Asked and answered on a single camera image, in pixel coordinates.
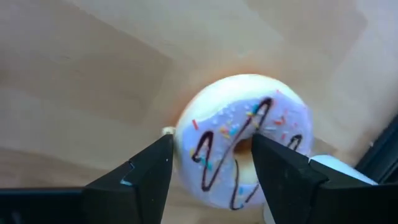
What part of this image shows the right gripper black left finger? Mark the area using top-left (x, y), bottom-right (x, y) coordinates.
top-left (83, 134), bottom-right (174, 224)

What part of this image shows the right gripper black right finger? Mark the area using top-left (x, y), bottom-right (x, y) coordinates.
top-left (251, 133), bottom-right (379, 224)

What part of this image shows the lavender iced toy donut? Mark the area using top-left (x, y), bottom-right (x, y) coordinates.
top-left (161, 73), bottom-right (314, 211)

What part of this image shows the white-based toy donut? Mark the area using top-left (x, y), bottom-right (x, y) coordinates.
top-left (262, 154), bottom-right (377, 224)

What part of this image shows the black table edge rail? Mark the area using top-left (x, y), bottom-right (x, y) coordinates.
top-left (354, 114), bottom-right (398, 185)

